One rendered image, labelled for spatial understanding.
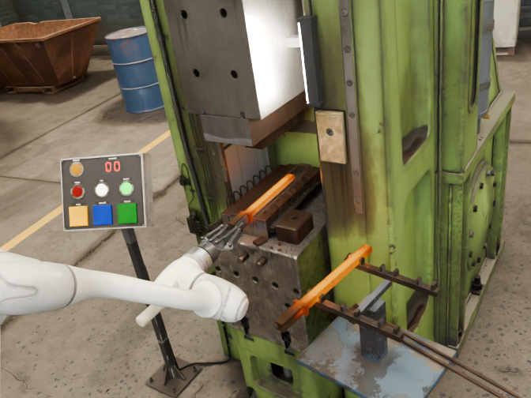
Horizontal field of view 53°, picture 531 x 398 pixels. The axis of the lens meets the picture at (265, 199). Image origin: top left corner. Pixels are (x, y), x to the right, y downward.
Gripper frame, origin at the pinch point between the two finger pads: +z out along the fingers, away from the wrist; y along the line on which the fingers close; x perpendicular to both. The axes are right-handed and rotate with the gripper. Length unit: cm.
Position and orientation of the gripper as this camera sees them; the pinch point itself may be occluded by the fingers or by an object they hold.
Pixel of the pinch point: (239, 223)
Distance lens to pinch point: 185.0
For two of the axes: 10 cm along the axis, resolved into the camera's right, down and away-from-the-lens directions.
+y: 8.3, 1.5, -5.3
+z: 5.3, -5.0, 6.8
